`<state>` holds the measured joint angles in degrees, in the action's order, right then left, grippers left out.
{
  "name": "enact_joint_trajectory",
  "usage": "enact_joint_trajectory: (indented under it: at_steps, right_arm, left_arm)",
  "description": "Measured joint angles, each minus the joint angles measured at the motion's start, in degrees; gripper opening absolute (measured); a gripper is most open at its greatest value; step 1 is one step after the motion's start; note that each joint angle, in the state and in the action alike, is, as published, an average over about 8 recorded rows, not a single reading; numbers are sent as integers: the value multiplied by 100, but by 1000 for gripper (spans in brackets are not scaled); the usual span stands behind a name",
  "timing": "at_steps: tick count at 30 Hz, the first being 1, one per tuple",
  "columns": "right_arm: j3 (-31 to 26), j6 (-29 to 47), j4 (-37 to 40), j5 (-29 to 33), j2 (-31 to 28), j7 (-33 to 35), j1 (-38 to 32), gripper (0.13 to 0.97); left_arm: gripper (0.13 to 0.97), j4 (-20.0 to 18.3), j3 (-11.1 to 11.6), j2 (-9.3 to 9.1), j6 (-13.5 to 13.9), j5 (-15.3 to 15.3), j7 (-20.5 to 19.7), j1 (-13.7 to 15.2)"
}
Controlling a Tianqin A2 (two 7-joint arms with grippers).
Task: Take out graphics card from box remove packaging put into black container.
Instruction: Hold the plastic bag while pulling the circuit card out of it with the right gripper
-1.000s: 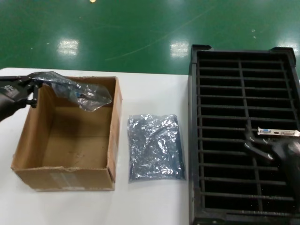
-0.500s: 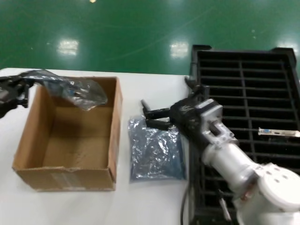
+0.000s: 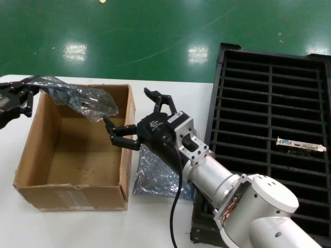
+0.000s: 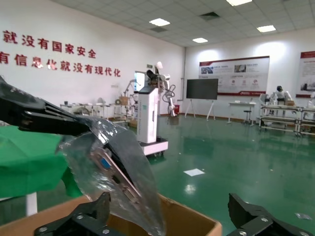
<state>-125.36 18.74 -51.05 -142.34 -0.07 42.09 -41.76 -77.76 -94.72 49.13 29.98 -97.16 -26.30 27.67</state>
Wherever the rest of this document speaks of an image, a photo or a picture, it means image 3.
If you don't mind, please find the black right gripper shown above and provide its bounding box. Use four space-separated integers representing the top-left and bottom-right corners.
102 87 183 171

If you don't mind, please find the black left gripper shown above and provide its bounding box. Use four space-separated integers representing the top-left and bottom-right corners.
0 77 41 130

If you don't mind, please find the crinkled antistatic bag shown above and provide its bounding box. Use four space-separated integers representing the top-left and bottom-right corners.
132 144 196 201
27 74 119 124

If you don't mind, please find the brown cardboard box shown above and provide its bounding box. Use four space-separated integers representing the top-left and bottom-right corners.
12 84 137 211

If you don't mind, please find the black slotted plastic container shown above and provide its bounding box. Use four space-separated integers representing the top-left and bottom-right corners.
190 42 331 246

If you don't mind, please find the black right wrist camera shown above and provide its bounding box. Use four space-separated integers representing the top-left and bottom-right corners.
165 111 186 130

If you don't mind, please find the aluminium right camera bracket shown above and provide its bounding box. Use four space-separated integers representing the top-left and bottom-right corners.
174 116 209 162

